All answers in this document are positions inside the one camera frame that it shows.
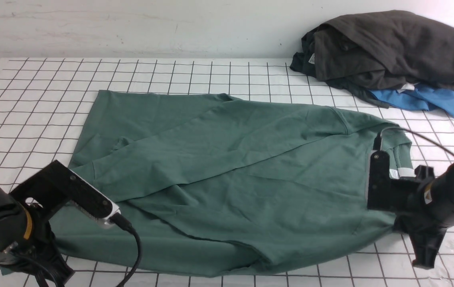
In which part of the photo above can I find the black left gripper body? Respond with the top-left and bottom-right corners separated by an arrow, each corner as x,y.
0,203 -> 75,287

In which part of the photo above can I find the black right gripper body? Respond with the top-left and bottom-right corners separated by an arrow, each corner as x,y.
393,165 -> 445,248

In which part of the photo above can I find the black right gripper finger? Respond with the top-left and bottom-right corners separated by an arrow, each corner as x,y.
410,233 -> 444,269

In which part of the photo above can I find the green long-sleeved shirt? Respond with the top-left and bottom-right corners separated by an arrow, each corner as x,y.
68,90 -> 412,277

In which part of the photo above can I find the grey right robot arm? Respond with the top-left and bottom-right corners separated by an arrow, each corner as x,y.
395,163 -> 454,269

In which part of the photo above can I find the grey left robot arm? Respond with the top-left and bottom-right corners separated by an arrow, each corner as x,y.
0,161 -> 75,287

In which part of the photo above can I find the blue shirt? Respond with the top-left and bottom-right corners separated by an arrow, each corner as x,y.
370,84 -> 454,118

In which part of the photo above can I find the dark grey shirt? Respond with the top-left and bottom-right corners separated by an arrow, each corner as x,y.
301,10 -> 454,90

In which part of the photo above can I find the dark green shirt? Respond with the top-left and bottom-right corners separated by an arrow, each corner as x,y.
290,29 -> 390,109

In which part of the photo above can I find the white grid tablecloth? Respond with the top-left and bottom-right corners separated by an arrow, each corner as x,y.
0,58 -> 454,287

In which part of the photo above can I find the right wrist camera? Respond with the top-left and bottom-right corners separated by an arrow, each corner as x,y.
366,150 -> 420,214

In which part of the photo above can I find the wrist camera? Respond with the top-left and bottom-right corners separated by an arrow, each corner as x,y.
10,160 -> 121,229
366,150 -> 420,214

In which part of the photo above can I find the black right camera cable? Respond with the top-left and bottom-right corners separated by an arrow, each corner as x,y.
373,127 -> 454,160

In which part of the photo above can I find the black camera cable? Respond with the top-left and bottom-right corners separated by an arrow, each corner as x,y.
373,127 -> 454,160
0,213 -> 143,287

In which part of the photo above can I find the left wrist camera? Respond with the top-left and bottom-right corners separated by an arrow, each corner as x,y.
10,160 -> 121,229

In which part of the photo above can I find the black left camera cable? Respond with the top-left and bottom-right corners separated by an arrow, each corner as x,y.
0,213 -> 143,287

